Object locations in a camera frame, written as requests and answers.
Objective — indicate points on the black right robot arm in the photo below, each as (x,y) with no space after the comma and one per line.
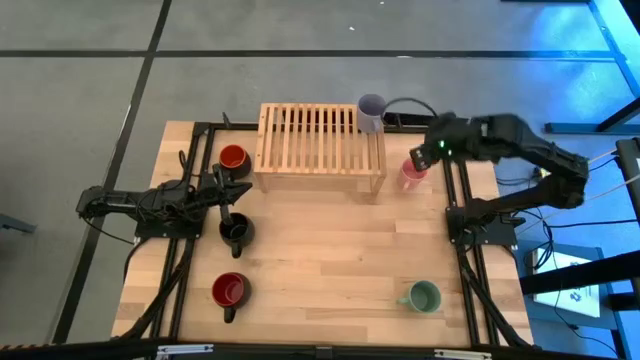
(530,141)

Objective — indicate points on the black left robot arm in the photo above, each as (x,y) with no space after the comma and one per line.
(125,200)

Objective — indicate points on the black beam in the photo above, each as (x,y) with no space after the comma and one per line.
(590,272)

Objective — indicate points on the silver bracket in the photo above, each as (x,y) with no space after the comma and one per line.
(185,349)
(462,355)

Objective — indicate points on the all-black mug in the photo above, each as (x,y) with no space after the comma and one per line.
(242,232)

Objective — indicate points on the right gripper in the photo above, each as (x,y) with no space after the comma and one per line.
(447,140)

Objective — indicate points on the green mug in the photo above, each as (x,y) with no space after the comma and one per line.
(425,297)

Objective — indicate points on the white box with logo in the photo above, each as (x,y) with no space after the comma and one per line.
(575,302)

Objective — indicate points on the pink mug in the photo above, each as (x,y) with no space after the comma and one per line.
(407,179)

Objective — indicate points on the lavender mug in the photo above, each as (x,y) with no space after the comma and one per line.
(369,120)

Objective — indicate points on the black mug red interior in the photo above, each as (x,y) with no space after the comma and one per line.
(227,290)

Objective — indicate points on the black stand frame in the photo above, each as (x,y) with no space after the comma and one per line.
(575,128)

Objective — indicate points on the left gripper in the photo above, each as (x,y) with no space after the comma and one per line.
(215,192)

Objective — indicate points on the wooden slatted rack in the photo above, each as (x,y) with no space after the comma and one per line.
(310,145)

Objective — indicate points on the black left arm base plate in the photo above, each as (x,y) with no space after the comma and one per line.
(170,231)

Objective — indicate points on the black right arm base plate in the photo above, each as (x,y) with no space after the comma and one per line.
(492,235)

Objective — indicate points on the black crossbar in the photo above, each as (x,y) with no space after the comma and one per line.
(275,351)

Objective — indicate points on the grey object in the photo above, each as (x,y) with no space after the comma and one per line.
(15,223)

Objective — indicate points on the black post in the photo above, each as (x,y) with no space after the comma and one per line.
(629,190)

